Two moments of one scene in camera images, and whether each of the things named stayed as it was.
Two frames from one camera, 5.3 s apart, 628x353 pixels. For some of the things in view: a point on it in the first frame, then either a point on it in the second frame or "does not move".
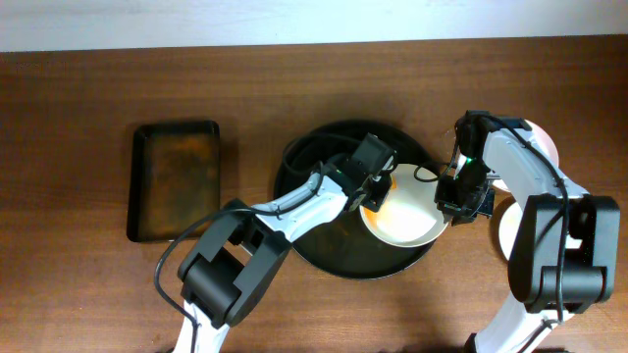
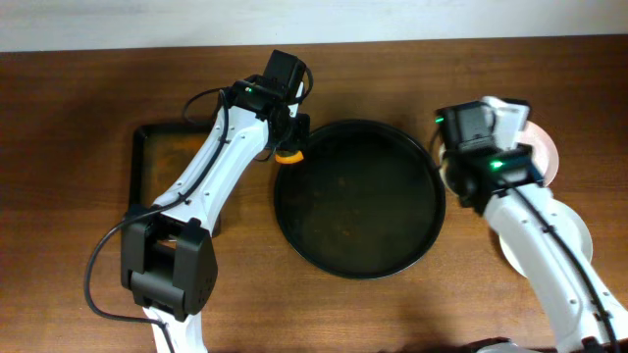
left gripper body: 375,194 → 294,135
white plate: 410,216 → 444,165
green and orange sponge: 372,216 → 288,157
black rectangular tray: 174,178 does not move
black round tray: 341,245 does not move
